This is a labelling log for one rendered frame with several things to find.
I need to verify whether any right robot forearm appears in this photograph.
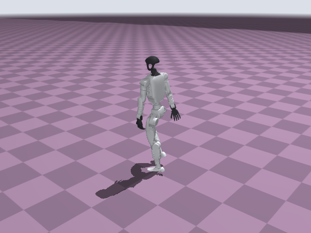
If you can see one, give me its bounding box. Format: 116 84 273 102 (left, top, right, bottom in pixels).
166 92 175 108

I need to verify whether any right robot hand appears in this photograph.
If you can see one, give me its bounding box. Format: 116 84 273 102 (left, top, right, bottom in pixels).
170 104 181 121

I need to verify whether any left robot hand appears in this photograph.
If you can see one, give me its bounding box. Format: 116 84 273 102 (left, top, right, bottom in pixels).
136 116 145 130

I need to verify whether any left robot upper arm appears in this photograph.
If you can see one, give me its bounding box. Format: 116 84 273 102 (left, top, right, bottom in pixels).
140 78 150 103

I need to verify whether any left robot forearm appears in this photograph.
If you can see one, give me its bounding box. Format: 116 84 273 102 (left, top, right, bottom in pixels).
137 97 144 119

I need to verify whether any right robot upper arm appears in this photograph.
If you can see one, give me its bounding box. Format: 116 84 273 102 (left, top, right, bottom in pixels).
162 72 171 95

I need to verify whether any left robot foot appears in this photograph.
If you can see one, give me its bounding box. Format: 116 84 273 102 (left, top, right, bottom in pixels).
147 166 165 172

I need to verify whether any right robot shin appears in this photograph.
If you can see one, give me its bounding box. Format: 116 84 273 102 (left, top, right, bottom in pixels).
155 131 162 152

